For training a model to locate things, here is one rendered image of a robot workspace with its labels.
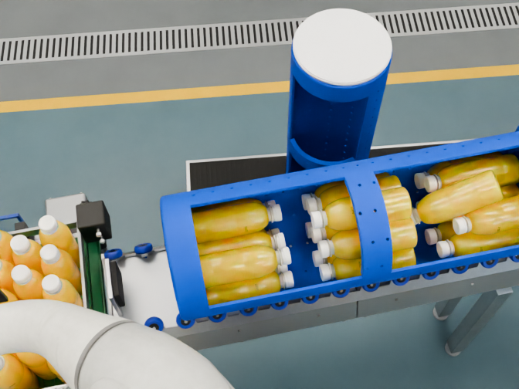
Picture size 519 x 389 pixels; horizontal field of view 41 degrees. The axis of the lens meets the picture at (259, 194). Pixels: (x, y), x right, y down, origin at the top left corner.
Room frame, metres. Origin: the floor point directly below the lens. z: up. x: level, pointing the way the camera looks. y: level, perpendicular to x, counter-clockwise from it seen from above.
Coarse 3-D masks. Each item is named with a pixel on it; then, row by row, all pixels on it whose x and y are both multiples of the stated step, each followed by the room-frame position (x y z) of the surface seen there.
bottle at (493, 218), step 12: (492, 204) 0.73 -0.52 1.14; (504, 204) 0.72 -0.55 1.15; (516, 204) 0.72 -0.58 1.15; (468, 216) 0.71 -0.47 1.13; (480, 216) 0.70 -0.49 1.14; (492, 216) 0.69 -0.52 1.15; (504, 216) 0.69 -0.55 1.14; (516, 216) 0.70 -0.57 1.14; (468, 228) 0.68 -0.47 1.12; (480, 228) 0.67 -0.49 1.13; (492, 228) 0.67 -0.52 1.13; (504, 228) 0.68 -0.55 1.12
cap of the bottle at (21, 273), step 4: (16, 268) 0.61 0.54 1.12; (20, 268) 0.61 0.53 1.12; (24, 268) 0.61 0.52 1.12; (28, 268) 0.61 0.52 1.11; (12, 272) 0.60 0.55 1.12; (16, 272) 0.60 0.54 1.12; (20, 272) 0.60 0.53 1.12; (24, 272) 0.60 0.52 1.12; (28, 272) 0.60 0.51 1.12; (12, 276) 0.59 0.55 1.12; (16, 276) 0.59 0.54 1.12; (20, 276) 0.59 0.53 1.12; (24, 276) 0.59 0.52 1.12; (28, 276) 0.59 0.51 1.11; (16, 280) 0.58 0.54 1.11; (20, 280) 0.58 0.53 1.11; (24, 280) 0.58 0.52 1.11
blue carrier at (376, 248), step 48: (480, 144) 0.84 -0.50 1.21; (192, 192) 0.75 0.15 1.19; (240, 192) 0.73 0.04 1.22; (288, 192) 0.82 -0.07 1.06; (192, 240) 0.61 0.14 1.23; (288, 240) 0.73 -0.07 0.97; (384, 240) 0.62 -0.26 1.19; (192, 288) 0.53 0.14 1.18; (288, 288) 0.60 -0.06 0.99; (336, 288) 0.56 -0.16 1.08
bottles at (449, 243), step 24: (432, 168) 0.86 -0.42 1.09; (504, 192) 0.78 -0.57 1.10; (240, 240) 0.67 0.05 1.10; (264, 240) 0.67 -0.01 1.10; (312, 240) 0.69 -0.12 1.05; (432, 240) 0.70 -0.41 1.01; (456, 240) 0.67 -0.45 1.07; (480, 240) 0.67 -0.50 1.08; (504, 240) 0.67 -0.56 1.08; (336, 264) 0.62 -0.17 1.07; (360, 264) 0.61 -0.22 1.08; (408, 264) 0.62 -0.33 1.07; (216, 288) 0.56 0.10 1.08; (240, 288) 0.56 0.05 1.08; (264, 288) 0.56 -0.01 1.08
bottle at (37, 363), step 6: (18, 354) 0.43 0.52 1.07; (24, 354) 0.43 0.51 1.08; (30, 354) 0.43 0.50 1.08; (36, 354) 0.43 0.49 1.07; (24, 360) 0.42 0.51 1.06; (30, 360) 0.42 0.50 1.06; (36, 360) 0.42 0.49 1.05; (42, 360) 0.42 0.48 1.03; (30, 366) 0.42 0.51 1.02; (36, 366) 0.42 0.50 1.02; (42, 366) 0.42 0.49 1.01; (36, 372) 0.42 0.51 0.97; (42, 372) 0.42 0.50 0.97; (48, 372) 0.42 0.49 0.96; (42, 378) 0.42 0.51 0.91; (48, 378) 0.42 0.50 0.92; (54, 378) 0.42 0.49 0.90
